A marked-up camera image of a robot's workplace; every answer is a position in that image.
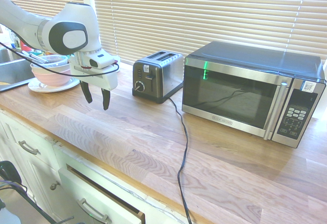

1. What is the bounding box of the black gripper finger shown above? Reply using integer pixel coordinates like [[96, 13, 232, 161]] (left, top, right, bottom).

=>
[[80, 80, 93, 104], [101, 88, 111, 111]]

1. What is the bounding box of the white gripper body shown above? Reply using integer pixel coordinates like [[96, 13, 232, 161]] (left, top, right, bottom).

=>
[[69, 55, 119, 91]]

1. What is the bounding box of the silver two-slot toaster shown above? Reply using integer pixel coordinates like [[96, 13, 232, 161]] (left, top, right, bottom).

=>
[[132, 51, 184, 105]]

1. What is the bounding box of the white plate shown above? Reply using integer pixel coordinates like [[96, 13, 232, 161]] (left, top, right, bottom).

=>
[[27, 77, 81, 93]]

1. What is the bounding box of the pink bowl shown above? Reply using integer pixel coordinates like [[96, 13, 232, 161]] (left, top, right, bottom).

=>
[[32, 68, 73, 87]]

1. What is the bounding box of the clear glass bowl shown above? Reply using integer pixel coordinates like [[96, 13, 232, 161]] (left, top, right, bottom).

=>
[[44, 55, 69, 67]]

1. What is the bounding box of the cream bowl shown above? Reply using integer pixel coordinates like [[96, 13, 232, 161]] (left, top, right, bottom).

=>
[[30, 62, 71, 74]]

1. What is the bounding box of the silver utensil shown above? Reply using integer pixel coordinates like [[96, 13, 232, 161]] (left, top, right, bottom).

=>
[[29, 53, 50, 63], [21, 50, 49, 64]]

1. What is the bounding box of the red bottle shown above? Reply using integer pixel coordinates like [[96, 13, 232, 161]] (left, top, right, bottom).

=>
[[20, 40, 33, 53]]

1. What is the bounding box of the stainless steel sink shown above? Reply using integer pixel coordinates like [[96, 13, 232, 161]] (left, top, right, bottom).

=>
[[0, 47, 34, 93]]

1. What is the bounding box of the white kitchen cabinet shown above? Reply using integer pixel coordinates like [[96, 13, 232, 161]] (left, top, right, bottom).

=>
[[0, 108, 191, 224]]

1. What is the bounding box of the white open drawer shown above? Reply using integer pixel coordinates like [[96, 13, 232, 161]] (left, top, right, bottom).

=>
[[58, 164, 146, 224]]

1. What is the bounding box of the wide beige window blind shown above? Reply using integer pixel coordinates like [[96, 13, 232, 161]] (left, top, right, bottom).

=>
[[91, 0, 327, 65]]

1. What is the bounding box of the stainless steel black microwave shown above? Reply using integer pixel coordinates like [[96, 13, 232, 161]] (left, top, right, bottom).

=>
[[181, 40, 327, 149]]

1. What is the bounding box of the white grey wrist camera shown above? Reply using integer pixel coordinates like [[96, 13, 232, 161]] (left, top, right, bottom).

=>
[[88, 53, 116, 70]]

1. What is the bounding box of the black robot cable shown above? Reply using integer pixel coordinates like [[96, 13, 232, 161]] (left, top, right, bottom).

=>
[[0, 41, 120, 77]]

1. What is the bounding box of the silver cabinet handle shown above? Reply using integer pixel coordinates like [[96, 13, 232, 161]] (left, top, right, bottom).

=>
[[18, 140, 41, 156]]

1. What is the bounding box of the black toaster power cord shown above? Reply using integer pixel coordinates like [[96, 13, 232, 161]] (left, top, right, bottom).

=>
[[167, 96, 193, 224]]

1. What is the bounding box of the silver drawer handle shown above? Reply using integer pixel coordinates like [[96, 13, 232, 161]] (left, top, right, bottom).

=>
[[76, 197, 112, 224]]

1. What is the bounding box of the black camera stand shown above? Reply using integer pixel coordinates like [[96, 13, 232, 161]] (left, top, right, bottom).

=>
[[0, 160, 75, 224]]

